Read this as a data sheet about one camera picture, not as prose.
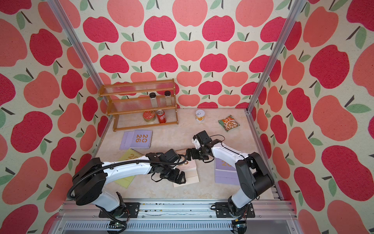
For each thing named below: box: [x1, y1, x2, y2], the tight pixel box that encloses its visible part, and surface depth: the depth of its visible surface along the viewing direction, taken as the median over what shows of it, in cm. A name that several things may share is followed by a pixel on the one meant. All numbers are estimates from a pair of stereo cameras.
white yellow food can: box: [195, 109, 206, 122], surface depth 113 cm
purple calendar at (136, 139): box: [119, 129, 154, 150], surface depth 104 cm
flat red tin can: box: [142, 110, 156, 123], surface depth 114 cm
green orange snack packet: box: [218, 114, 241, 133], surface depth 110 cm
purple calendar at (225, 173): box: [214, 157, 241, 186], surface depth 87 cm
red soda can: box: [156, 109, 167, 124], surface depth 107 cm
